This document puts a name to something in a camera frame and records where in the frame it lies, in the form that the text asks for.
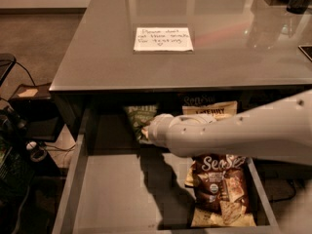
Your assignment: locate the dark side stand with note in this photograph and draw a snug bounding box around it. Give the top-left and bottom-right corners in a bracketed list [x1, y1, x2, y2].
[9, 83, 64, 142]

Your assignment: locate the rear dark chip bag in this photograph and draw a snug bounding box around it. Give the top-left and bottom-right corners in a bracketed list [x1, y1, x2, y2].
[180, 94, 215, 106]

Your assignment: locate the middle sea salt chip bag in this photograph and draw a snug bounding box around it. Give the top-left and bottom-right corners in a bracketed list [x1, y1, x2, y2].
[182, 101, 238, 121]

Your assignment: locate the dark equipment pile at left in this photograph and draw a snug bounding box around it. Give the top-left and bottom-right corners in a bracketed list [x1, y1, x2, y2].
[0, 106, 47, 234]

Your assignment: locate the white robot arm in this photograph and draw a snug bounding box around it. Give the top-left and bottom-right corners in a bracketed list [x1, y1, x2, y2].
[147, 90, 312, 166]

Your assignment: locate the front sea salt chip bag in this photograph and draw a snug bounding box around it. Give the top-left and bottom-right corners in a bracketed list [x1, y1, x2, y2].
[184, 154, 255, 227]

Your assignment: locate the dark tablet on counter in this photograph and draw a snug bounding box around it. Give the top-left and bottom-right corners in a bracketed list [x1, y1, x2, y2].
[298, 45, 312, 61]

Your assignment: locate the white handwritten paper note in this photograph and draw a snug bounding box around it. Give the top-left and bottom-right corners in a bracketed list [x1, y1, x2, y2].
[134, 27, 193, 52]

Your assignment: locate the open grey bottom drawer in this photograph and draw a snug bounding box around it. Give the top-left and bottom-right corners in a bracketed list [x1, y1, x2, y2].
[52, 108, 278, 234]

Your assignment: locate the black cable on floor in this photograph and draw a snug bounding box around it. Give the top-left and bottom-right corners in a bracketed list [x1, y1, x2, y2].
[0, 59, 38, 87]

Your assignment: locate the grey counter cabinet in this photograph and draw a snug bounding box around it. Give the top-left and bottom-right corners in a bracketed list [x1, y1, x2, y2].
[50, 0, 312, 134]

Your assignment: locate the sea salt chip bag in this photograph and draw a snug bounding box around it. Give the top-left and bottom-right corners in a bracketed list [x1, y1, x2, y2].
[182, 101, 238, 121]
[184, 154, 255, 227]

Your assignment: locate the green jalapeno chip bag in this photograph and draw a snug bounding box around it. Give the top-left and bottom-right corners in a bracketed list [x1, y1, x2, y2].
[124, 104, 158, 144]

